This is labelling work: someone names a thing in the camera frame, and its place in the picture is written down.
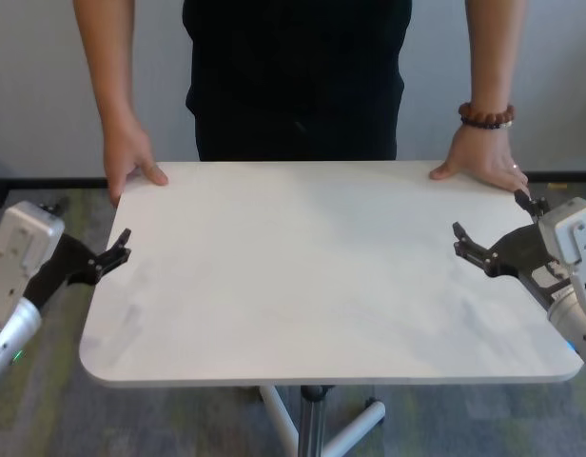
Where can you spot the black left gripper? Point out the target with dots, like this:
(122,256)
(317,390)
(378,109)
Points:
(60,269)

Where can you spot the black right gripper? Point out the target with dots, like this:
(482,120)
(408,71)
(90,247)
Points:
(516,252)

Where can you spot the white rectangular table top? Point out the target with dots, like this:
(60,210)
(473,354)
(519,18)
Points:
(321,276)

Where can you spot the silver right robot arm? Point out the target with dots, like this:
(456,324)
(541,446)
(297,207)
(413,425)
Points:
(576,323)

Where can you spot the person's left forearm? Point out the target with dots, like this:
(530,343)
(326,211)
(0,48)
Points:
(493,52)

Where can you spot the person's right forearm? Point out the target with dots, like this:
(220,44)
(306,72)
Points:
(105,62)

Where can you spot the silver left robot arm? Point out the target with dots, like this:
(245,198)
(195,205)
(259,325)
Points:
(12,338)

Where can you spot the person's left hand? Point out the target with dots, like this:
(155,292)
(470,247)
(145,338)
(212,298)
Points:
(483,152)

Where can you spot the person's right hand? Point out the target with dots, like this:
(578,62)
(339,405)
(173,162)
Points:
(126,152)

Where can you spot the white table base leg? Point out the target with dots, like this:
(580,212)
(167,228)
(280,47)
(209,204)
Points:
(359,423)
(281,419)

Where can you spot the metal table column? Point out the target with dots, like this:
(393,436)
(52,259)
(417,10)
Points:
(313,428)

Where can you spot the person in black shirt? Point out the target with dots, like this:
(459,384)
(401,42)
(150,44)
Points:
(298,47)

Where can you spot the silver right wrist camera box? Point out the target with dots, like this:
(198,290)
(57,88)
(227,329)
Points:
(571,233)

